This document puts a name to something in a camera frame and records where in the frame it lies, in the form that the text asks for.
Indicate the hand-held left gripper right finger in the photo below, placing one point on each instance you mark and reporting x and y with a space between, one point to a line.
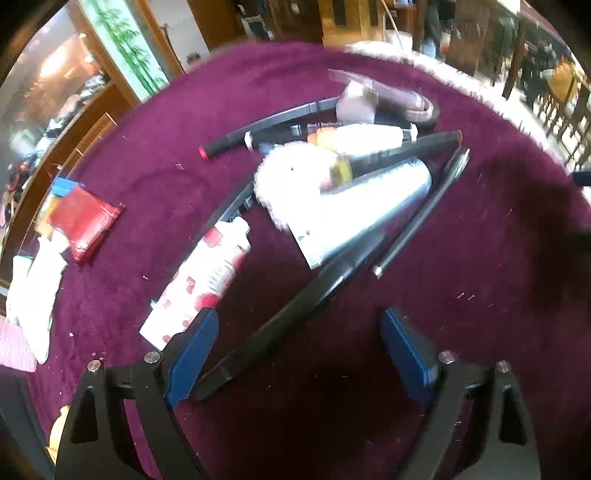
408 355

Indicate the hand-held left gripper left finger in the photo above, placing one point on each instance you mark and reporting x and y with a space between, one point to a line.
194 355

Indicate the rose print white tube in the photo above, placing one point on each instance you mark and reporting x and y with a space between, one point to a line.
207 272

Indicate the thin black pen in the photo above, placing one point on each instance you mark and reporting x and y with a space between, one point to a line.
425 207

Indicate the silver tube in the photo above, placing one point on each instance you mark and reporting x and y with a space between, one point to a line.
369 207

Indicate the pink fluffy plush toy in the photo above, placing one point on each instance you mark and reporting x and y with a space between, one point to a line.
291 180

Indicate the daisy print cream tube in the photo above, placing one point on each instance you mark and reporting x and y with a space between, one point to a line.
364 137

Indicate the purple velvet tablecloth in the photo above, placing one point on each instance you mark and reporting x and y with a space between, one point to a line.
461 323

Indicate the white gloves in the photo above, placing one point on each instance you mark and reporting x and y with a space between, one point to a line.
39 295

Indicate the red foil packet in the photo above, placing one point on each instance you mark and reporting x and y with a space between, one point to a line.
83 221

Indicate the pink knitted holder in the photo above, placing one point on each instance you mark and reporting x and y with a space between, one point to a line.
16 346

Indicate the blue small pack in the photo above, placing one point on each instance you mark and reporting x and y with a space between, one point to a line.
67 187

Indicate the black marker with red end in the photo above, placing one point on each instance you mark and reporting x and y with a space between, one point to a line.
221 144

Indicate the wooden display cabinet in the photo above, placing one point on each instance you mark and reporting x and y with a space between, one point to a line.
69 120

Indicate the wooden chair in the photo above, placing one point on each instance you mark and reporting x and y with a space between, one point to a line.
561 120

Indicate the bamboo painting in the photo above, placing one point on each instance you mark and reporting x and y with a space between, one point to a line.
124 46

